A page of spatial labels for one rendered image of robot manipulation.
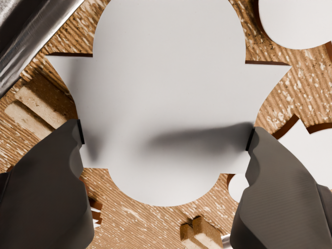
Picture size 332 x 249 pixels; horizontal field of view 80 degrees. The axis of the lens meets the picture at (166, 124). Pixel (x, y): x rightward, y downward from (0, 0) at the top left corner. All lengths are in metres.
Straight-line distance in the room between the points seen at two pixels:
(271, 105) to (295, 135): 0.04
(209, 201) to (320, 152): 0.14
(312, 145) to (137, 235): 0.28
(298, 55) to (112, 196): 0.26
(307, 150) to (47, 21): 0.28
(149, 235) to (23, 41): 0.31
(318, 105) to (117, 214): 0.29
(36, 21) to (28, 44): 0.02
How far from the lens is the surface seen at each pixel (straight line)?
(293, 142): 0.24
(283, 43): 0.18
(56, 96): 0.21
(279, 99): 0.22
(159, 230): 0.36
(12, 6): 0.24
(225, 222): 0.35
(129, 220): 0.34
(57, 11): 0.21
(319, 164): 0.28
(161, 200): 0.16
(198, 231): 0.32
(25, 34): 0.23
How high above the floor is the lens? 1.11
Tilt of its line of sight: 57 degrees down
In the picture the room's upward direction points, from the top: 177 degrees counter-clockwise
